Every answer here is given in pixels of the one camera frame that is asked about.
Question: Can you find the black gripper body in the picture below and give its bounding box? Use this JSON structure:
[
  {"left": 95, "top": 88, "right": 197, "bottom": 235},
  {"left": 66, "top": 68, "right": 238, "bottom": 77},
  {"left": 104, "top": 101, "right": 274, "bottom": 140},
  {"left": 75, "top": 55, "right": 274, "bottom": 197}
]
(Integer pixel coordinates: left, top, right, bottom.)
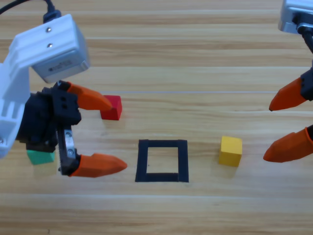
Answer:
[{"left": 18, "top": 80, "right": 83, "bottom": 176}]

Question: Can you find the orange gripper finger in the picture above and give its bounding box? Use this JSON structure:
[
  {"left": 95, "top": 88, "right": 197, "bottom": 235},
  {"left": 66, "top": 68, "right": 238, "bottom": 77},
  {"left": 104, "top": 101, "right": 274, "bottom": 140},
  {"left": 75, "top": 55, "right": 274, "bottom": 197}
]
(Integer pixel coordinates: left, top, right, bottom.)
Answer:
[
  {"left": 263, "top": 124, "right": 313, "bottom": 164},
  {"left": 65, "top": 82, "right": 113, "bottom": 112},
  {"left": 68, "top": 153, "right": 128, "bottom": 178},
  {"left": 268, "top": 70, "right": 313, "bottom": 112}
]

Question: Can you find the red wooden cube block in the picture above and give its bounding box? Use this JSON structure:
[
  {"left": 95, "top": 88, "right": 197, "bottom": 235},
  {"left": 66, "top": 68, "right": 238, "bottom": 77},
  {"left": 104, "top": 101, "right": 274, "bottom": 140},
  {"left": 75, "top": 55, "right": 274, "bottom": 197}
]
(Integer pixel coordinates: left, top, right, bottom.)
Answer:
[{"left": 100, "top": 95, "right": 122, "bottom": 121}]

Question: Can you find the green wooden cube block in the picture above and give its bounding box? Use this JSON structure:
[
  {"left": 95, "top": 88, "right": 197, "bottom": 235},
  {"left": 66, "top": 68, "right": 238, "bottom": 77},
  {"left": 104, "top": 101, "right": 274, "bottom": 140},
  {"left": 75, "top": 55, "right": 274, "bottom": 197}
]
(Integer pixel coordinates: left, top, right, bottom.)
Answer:
[{"left": 26, "top": 149, "right": 57, "bottom": 165}]

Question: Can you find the yellow wooden cube block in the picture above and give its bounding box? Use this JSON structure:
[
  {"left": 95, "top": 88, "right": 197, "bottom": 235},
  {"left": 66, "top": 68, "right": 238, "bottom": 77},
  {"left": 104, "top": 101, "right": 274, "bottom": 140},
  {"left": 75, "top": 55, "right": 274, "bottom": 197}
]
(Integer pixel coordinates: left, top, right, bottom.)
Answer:
[{"left": 218, "top": 136, "right": 243, "bottom": 167}]

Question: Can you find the black tape square outline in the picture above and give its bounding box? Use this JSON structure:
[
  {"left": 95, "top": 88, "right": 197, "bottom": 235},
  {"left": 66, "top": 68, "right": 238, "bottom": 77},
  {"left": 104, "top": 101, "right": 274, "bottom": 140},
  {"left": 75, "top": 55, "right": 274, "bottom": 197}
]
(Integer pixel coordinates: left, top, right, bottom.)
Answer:
[{"left": 134, "top": 139, "right": 189, "bottom": 183}]

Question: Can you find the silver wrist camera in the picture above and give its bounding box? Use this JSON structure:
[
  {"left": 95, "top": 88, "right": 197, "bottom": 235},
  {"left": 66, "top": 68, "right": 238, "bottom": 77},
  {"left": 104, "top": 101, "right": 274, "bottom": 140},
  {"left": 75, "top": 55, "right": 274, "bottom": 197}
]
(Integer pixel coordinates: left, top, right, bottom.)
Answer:
[
  {"left": 31, "top": 18, "right": 91, "bottom": 84},
  {"left": 278, "top": 0, "right": 313, "bottom": 35}
]

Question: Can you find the black camera cable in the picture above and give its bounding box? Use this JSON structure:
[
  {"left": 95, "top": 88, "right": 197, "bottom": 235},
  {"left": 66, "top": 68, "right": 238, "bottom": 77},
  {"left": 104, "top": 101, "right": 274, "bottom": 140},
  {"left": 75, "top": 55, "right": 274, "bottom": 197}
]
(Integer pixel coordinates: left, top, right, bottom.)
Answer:
[
  {"left": 0, "top": 0, "right": 62, "bottom": 24},
  {"left": 297, "top": 22, "right": 313, "bottom": 55}
]

